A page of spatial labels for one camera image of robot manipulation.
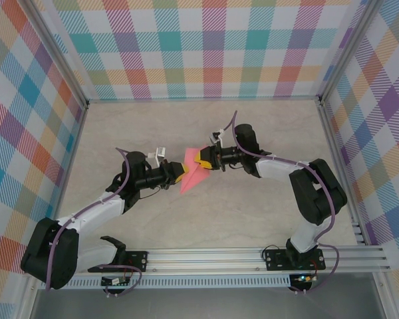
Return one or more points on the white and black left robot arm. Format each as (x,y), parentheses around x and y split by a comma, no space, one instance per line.
(96,216)

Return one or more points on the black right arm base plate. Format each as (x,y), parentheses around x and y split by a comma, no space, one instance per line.
(276,260)

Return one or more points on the aluminium frame post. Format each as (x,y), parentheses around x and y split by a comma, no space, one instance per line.
(347,50)
(58,54)

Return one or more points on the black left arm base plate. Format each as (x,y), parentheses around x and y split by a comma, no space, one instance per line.
(138,260)

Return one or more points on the thin aluminium frame bar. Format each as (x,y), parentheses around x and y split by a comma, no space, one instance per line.
(203,98)

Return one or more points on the pink cloth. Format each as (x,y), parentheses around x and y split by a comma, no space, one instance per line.
(194,179)

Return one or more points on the aluminium side rail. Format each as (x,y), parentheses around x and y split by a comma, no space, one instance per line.
(74,146)
(340,166)

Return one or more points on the wide aluminium mounting rail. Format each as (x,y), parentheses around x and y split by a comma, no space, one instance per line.
(203,260)

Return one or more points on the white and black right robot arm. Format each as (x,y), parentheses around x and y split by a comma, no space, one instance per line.
(276,171)

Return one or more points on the black labelled control box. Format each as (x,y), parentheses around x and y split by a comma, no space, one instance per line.
(110,281)

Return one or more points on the small green-lit circuit board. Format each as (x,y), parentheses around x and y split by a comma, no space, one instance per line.
(302,279)

